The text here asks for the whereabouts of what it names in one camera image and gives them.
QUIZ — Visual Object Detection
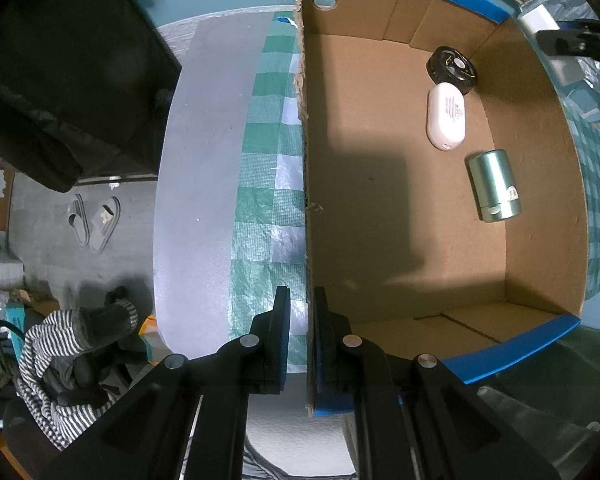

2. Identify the black hanging cloth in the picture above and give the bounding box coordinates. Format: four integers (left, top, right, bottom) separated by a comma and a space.
0, 0, 183, 193

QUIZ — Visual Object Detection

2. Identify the white oval case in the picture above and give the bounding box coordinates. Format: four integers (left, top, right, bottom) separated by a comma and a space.
426, 81, 467, 151

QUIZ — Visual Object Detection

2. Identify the green checkered tablecloth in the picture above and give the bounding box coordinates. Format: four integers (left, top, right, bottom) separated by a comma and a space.
227, 7, 600, 376

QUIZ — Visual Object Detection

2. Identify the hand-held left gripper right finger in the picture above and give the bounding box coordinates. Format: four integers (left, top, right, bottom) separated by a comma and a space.
312, 287, 561, 480

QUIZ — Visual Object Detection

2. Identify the translucent green plastic sheet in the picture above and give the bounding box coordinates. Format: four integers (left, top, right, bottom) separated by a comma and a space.
440, 325, 600, 480

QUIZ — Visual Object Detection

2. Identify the small teal box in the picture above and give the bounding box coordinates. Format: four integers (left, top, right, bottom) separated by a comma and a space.
142, 335, 173, 361

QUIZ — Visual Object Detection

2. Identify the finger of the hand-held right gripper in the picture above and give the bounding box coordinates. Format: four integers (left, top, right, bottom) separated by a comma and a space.
536, 29, 600, 58

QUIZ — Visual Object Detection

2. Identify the white foam box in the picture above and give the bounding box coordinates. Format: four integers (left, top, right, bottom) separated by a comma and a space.
0, 249, 27, 292

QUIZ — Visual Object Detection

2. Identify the teal metal cylinder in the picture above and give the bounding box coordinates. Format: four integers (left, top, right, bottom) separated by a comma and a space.
467, 149, 522, 223

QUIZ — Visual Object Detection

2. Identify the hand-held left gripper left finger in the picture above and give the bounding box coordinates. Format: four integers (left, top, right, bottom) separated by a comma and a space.
40, 286, 292, 480

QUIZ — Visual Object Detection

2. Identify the blue cardboard box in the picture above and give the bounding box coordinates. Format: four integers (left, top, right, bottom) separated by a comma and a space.
294, 0, 600, 418

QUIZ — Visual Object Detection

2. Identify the striped grey white cloth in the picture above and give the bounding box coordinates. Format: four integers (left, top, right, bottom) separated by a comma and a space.
16, 297, 140, 451

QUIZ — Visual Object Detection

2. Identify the teal carton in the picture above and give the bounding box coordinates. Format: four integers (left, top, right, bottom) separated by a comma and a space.
2, 305, 43, 356

